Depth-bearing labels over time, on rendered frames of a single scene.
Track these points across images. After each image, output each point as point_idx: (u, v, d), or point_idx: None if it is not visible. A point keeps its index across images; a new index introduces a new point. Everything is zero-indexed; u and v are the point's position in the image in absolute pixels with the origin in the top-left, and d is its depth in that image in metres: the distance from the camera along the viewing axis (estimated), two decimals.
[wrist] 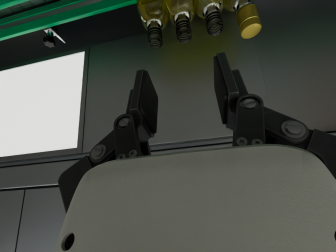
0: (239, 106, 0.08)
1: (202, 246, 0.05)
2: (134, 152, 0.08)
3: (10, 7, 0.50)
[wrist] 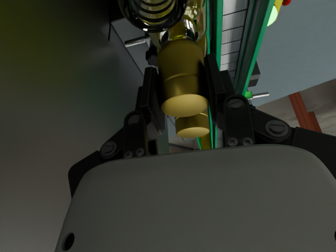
0: (226, 107, 0.09)
1: (202, 246, 0.05)
2: (141, 150, 0.08)
3: None
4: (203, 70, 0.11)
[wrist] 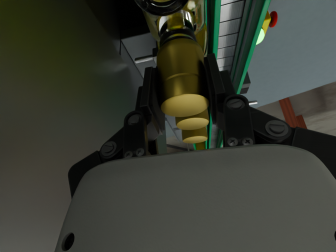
0: (226, 107, 0.09)
1: (202, 246, 0.05)
2: (141, 150, 0.08)
3: None
4: None
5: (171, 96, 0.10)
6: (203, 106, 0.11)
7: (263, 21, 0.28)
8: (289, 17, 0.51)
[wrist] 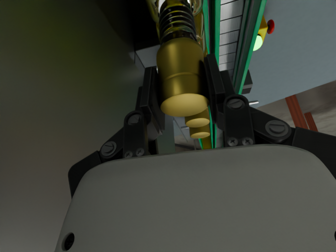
0: (226, 107, 0.09)
1: (202, 246, 0.05)
2: (141, 150, 0.08)
3: None
4: None
5: None
6: None
7: (256, 35, 0.34)
8: (286, 23, 0.56)
